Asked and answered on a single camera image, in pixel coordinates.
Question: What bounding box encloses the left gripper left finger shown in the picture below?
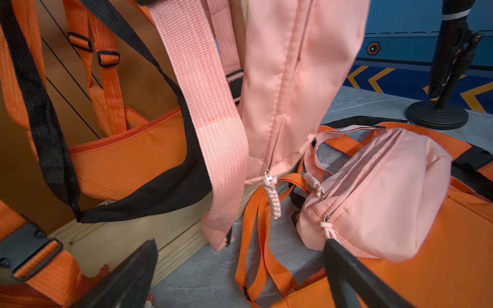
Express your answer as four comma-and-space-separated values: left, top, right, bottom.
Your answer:
72, 240, 158, 308

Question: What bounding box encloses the orange bag with black strap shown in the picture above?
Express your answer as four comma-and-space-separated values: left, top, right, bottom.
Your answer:
1, 1, 212, 223

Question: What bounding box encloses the pink sling bag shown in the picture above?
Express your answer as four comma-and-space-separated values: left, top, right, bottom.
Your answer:
148, 1, 371, 251
297, 128, 452, 262

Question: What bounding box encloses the orange strap bag far left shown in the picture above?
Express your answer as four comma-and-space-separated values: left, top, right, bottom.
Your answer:
1, 203, 109, 307

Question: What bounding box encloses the bright orange sling bag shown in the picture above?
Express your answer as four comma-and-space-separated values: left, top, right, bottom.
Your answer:
234, 121, 493, 308

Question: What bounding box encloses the wooden hanging rack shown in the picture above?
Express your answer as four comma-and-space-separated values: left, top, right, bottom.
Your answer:
36, 1, 212, 286

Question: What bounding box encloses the black microphone stand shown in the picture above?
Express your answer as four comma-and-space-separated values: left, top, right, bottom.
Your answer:
405, 0, 483, 130

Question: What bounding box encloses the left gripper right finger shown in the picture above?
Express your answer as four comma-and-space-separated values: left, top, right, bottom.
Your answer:
323, 239, 413, 307

